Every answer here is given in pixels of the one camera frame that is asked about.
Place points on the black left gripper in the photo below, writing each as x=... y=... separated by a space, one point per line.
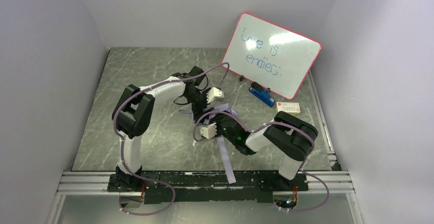
x=200 y=101

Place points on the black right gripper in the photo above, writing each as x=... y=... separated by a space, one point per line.
x=219 y=126

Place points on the lilac folding umbrella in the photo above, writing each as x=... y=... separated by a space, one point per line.
x=222 y=146

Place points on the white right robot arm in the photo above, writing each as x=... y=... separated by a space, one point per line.
x=291 y=135

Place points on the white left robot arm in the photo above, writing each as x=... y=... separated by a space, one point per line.
x=132 y=115

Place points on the blue black stapler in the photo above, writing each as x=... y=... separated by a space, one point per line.
x=262 y=94

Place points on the white staples box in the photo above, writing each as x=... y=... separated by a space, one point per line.
x=289 y=107

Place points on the red framed whiteboard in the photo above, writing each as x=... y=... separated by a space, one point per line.
x=270 y=55

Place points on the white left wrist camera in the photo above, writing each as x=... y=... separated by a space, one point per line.
x=214 y=94

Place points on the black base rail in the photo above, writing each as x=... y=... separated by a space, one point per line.
x=181 y=186

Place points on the aluminium frame rail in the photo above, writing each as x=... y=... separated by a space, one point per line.
x=168 y=146

